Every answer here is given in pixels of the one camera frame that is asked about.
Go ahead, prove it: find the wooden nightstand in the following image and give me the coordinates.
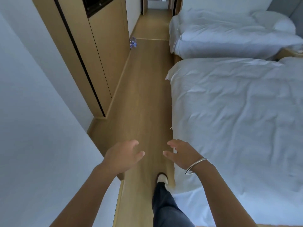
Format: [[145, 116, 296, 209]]
[[275, 47, 303, 61]]

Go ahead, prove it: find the person's white shoe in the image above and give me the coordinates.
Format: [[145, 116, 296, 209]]
[[156, 172, 169, 186]]

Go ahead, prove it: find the person's right hand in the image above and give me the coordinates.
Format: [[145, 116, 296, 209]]
[[163, 139, 207, 172]]

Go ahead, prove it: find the person's left forearm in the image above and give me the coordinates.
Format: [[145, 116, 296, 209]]
[[49, 162, 119, 227]]

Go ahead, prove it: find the white pillow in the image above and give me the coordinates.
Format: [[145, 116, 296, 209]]
[[250, 10, 297, 35]]

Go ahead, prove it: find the person's dark trouser leg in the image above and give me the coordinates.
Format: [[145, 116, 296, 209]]
[[151, 181, 196, 227]]

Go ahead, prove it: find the person's right forearm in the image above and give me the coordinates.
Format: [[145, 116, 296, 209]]
[[189, 160, 259, 227]]

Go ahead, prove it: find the black wall screen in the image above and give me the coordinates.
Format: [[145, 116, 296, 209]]
[[81, 0, 118, 19]]

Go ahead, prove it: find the person's left hand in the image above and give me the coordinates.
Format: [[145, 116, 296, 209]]
[[103, 139, 145, 176]]

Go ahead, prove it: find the bed with white duvet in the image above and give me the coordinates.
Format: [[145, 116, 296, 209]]
[[169, 8, 303, 61], [165, 57, 303, 227]]

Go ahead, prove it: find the wooden wardrobe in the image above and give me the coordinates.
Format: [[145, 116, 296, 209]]
[[31, 0, 131, 119]]

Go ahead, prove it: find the silver bangle bracelet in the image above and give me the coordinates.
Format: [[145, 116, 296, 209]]
[[185, 157, 208, 175]]

